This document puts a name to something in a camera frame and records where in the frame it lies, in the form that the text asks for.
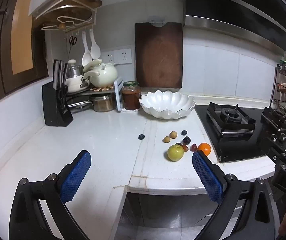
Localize black range hood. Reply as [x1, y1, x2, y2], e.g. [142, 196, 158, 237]
[179, 0, 286, 53]

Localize black glass gas cooktop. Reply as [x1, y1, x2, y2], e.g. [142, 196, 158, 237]
[195, 102, 286, 163]

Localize white scalloped bowl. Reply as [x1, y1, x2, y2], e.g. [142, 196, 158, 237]
[138, 90, 196, 120]

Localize steel frying pan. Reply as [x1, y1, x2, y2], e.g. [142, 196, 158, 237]
[68, 100, 93, 113]

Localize steel lidded pot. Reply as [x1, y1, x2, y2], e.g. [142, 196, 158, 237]
[66, 59, 84, 79]

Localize black scissors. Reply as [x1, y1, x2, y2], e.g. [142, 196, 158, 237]
[69, 36, 77, 54]

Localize white plastic spoon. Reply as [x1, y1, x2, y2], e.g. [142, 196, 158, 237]
[90, 29, 101, 59]
[82, 31, 92, 67]

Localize wooden trivet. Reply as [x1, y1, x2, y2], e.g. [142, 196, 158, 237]
[91, 86, 114, 92]

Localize round wooden board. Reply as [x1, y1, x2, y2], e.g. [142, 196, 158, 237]
[36, 5, 93, 28]

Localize white wall socket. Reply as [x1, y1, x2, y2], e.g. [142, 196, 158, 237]
[114, 49, 132, 65]
[100, 51, 115, 65]

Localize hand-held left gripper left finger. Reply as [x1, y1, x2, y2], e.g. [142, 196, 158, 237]
[8, 150, 92, 240]

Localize cream ceramic pot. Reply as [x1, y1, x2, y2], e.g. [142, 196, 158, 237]
[91, 62, 118, 88]

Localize wooden cutting board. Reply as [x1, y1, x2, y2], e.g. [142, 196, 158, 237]
[134, 22, 184, 89]

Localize white wire wall rack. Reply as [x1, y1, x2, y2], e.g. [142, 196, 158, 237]
[33, 0, 102, 34]

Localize green apple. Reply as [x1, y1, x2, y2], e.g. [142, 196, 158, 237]
[167, 144, 185, 162]

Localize white pot rack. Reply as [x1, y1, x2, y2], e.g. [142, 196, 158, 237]
[66, 78, 123, 112]

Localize cream saucepan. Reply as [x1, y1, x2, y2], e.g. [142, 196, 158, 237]
[65, 70, 101, 93]

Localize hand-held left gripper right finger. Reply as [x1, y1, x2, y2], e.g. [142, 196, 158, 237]
[192, 151, 281, 240]

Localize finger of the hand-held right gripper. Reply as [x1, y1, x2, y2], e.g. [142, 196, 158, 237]
[256, 134, 286, 166]

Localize glass jar green lid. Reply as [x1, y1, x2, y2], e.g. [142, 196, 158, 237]
[121, 81, 141, 111]

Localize orange mandarin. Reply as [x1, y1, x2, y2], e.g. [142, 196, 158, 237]
[197, 142, 212, 155]

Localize cream pot lid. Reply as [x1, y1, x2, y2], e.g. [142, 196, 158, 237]
[83, 59, 103, 73]

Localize black burner grate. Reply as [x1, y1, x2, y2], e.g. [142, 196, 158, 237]
[207, 102, 256, 138]
[260, 106, 286, 131]

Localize black knife block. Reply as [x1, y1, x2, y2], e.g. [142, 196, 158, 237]
[42, 81, 74, 127]

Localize small steel pot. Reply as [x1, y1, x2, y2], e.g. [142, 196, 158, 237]
[90, 94, 116, 112]

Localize steel handled kitchen knife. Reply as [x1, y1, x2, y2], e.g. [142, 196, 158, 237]
[53, 59, 60, 90]
[59, 60, 64, 89]
[63, 62, 69, 88]

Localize white wall hook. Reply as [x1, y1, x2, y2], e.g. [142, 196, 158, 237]
[149, 16, 167, 27]

